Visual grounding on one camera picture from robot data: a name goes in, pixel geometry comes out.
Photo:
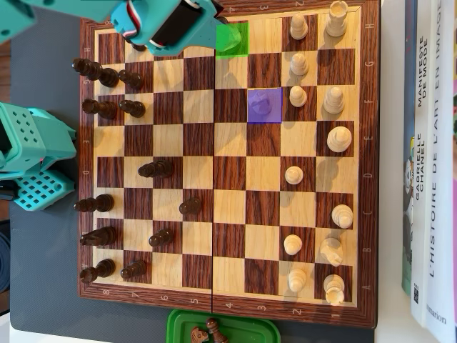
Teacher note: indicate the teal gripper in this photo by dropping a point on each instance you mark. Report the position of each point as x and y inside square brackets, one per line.
[200, 33]

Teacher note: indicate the cream knight chess piece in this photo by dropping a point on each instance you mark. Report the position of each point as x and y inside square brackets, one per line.
[260, 103]
[330, 250]

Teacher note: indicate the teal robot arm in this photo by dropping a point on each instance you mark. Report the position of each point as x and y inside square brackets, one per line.
[60, 143]

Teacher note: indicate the cream pawn chess piece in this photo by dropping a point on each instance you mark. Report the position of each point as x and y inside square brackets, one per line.
[298, 96]
[292, 244]
[297, 279]
[299, 28]
[293, 175]
[299, 64]

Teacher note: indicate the cream rook chess piece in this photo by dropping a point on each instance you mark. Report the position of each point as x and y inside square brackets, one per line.
[333, 289]
[336, 21]

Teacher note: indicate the dark brown king chess piece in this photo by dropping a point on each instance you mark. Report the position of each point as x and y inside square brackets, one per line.
[107, 76]

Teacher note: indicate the dark brown rook chess piece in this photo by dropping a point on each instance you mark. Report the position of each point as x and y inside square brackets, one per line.
[105, 268]
[107, 110]

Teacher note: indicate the dark brown bishop chess piece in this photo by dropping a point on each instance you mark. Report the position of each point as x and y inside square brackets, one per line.
[101, 203]

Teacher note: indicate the dark brown knight chess piece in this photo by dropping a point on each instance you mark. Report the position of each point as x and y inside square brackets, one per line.
[103, 236]
[199, 336]

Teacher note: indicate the wooden chessboard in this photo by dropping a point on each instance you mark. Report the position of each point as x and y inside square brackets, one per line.
[232, 171]

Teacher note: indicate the dark pawn centre left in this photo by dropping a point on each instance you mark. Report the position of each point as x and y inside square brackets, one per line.
[160, 168]

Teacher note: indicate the illustrated blue spine book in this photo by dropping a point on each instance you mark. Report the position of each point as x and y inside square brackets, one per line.
[410, 71]

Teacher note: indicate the white Gabrielle Chanel book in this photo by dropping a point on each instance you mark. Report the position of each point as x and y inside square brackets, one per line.
[423, 160]

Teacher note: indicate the green plastic tray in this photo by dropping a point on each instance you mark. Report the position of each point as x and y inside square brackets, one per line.
[178, 325]

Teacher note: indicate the dark grey mat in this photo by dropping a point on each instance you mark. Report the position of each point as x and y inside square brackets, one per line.
[43, 268]

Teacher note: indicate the dark blue rolled object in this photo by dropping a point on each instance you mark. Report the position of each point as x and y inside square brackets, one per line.
[4, 261]

